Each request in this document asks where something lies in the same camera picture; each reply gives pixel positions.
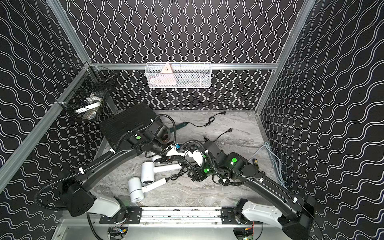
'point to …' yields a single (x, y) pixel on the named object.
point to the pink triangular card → (166, 79)
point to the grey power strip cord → (276, 161)
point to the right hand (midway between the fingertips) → (191, 171)
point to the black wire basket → (84, 96)
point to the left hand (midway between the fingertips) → (183, 155)
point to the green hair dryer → (179, 126)
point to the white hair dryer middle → (148, 169)
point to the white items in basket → (90, 106)
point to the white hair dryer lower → (137, 192)
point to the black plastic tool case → (130, 119)
